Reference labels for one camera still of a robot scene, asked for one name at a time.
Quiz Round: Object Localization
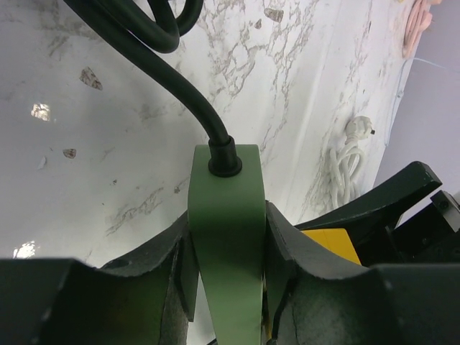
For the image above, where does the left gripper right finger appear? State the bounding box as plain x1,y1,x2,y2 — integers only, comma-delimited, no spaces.
264,202,373,340

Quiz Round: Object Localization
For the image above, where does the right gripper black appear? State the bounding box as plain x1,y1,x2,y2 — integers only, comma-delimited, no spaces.
296,161,459,267

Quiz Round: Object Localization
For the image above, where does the green power strip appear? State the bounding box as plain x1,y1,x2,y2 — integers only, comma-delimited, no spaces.
188,144,266,344

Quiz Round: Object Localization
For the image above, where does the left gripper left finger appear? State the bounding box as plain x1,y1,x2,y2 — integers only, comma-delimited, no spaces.
101,213,199,322

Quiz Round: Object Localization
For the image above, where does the white coiled power cord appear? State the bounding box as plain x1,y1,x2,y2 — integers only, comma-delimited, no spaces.
328,114,377,209

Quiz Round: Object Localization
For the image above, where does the pink coiled cable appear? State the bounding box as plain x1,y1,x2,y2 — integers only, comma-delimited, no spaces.
400,0,445,58

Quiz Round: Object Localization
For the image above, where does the black power strip cord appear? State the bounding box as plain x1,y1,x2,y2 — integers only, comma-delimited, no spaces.
63,0,244,179

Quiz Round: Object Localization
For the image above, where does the yellow cube socket adapter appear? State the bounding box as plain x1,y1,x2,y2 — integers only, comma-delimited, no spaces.
301,228,361,265

